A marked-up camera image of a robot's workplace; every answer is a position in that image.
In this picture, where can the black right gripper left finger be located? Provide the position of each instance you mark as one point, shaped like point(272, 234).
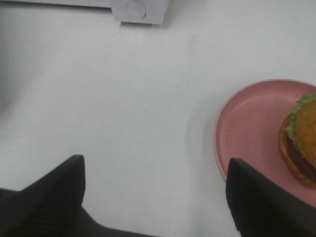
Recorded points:
point(52, 207)

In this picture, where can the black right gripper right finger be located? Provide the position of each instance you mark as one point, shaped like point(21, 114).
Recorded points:
point(260, 208)

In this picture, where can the burger with lettuce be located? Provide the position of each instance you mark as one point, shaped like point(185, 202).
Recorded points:
point(297, 140)

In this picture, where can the pink plate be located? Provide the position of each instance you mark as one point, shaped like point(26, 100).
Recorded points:
point(247, 128)

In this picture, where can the round door release button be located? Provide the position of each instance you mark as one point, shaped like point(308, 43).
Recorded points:
point(136, 9)

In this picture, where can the white microwave oven body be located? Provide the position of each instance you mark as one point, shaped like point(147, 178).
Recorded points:
point(150, 12)

